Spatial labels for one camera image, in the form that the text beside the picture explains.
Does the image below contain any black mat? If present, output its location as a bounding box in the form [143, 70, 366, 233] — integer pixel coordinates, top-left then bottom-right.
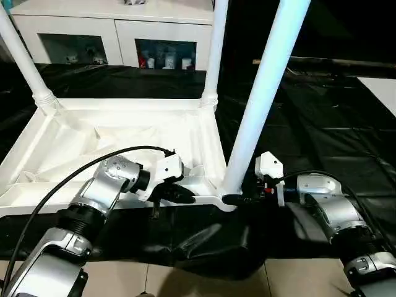
[0, 60, 396, 281]

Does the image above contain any black white patterned figurine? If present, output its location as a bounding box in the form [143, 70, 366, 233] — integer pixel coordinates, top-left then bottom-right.
[85, 45, 105, 65]

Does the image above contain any white sideboard cabinet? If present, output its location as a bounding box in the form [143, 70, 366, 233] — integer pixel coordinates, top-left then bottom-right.
[10, 0, 217, 71]

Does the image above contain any white plastic table top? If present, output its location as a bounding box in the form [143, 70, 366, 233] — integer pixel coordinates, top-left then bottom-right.
[0, 97, 243, 218]

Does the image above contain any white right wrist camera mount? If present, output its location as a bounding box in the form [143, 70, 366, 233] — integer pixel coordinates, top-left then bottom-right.
[253, 150, 286, 207]

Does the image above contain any white printed jar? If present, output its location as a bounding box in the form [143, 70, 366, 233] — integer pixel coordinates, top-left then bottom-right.
[163, 51, 177, 70]

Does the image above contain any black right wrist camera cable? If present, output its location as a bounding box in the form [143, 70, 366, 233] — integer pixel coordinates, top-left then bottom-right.
[264, 171, 396, 249]

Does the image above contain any white flat board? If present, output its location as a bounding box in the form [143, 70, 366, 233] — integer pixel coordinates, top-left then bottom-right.
[356, 76, 396, 119]

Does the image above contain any white plastic table leg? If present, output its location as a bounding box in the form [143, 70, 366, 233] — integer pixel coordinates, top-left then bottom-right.
[200, 0, 230, 110]
[220, 0, 312, 199]
[0, 4, 60, 110]

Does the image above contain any black metal rail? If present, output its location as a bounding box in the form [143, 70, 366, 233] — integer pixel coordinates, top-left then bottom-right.
[259, 57, 396, 71]

